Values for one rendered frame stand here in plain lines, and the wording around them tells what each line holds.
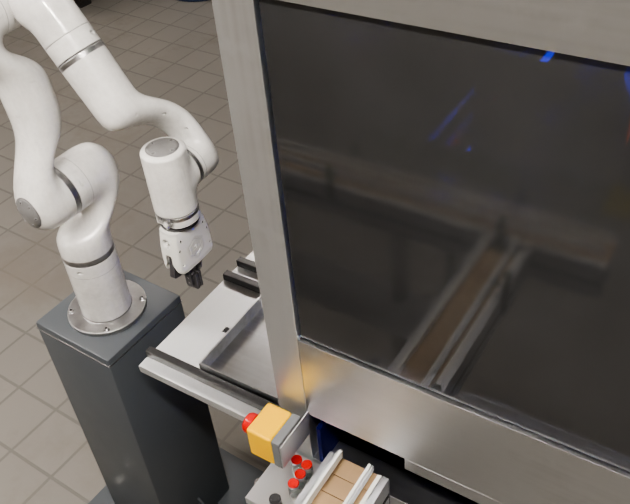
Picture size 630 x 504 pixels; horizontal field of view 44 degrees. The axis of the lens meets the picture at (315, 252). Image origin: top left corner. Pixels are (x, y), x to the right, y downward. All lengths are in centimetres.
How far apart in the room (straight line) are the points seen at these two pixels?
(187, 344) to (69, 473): 109
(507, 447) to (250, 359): 70
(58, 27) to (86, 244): 54
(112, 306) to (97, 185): 32
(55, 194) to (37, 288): 184
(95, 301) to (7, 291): 167
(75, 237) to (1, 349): 155
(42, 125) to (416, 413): 90
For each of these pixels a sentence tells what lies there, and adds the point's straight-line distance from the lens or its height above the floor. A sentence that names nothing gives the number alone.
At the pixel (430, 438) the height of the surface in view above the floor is 110.
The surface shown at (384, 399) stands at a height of 115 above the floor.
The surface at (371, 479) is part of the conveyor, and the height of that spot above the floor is 93.
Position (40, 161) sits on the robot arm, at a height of 133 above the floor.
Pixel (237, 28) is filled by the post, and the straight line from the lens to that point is 101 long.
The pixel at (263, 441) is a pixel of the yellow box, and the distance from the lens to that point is 143.
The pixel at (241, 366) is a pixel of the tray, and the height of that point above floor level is 88.
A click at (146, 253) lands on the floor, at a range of 349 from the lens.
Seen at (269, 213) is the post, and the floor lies 147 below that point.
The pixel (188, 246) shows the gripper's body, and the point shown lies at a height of 121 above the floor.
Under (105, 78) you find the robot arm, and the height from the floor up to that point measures 154.
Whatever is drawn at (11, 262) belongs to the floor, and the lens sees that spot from 369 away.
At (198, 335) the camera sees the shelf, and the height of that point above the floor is 88.
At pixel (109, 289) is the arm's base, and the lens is 187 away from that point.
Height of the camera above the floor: 217
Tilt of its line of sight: 40 degrees down
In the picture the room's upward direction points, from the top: 6 degrees counter-clockwise
